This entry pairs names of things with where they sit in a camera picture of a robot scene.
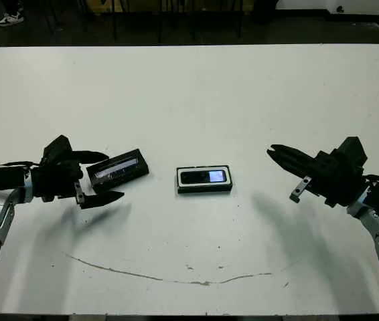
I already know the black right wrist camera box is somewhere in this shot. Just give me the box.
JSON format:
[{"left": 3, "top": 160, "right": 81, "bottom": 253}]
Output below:
[{"left": 335, "top": 136, "right": 368, "bottom": 168}]

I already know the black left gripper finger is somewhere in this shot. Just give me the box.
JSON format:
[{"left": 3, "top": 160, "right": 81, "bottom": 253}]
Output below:
[
  {"left": 70, "top": 150, "right": 110, "bottom": 165},
  {"left": 80, "top": 191, "right": 126, "bottom": 211}
]

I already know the black box base white insert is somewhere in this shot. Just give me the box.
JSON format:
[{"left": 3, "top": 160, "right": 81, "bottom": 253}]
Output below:
[{"left": 175, "top": 165, "right": 234, "bottom": 196}]

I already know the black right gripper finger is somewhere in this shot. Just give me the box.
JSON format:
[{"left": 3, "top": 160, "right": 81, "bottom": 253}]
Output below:
[
  {"left": 269, "top": 144, "right": 315, "bottom": 165},
  {"left": 266, "top": 150, "right": 311, "bottom": 179}
]

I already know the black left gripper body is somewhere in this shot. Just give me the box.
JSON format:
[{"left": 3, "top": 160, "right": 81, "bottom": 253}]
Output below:
[{"left": 29, "top": 156, "right": 86, "bottom": 206}]

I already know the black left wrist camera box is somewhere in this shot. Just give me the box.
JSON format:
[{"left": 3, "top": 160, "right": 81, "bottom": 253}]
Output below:
[{"left": 42, "top": 134, "right": 74, "bottom": 162}]

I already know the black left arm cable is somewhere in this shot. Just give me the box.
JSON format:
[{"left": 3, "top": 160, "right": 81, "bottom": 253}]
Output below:
[{"left": 0, "top": 160, "right": 43, "bottom": 177}]

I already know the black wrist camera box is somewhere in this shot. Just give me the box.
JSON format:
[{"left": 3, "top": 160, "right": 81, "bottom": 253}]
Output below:
[
  {"left": 42, "top": 134, "right": 74, "bottom": 162},
  {"left": 335, "top": 136, "right": 368, "bottom": 168}
]

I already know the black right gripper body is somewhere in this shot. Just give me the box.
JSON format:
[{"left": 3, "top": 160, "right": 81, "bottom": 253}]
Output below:
[{"left": 289, "top": 150, "right": 368, "bottom": 209}]

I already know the black box lid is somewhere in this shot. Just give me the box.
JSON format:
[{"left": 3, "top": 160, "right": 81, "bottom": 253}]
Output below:
[{"left": 85, "top": 148, "right": 150, "bottom": 193}]

